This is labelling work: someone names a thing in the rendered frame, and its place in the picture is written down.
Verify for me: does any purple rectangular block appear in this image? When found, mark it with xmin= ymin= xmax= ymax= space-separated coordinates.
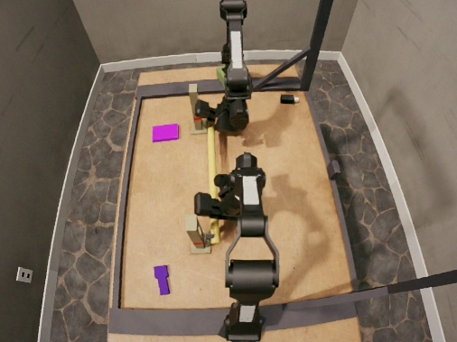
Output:
xmin=152 ymin=124 xmax=179 ymax=143

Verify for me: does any long yellow rail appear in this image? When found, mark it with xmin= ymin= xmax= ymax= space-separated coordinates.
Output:
xmin=206 ymin=123 xmax=219 ymax=245

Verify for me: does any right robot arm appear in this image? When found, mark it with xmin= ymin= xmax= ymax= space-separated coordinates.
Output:
xmin=215 ymin=0 xmax=253 ymax=134

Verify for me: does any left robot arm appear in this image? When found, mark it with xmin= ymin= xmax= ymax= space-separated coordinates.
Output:
xmin=213 ymin=152 xmax=280 ymax=342

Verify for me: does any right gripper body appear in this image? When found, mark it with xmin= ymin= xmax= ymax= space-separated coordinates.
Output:
xmin=195 ymin=96 xmax=247 ymax=131

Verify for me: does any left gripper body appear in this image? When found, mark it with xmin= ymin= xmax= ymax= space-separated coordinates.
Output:
xmin=194 ymin=188 xmax=240 ymax=217

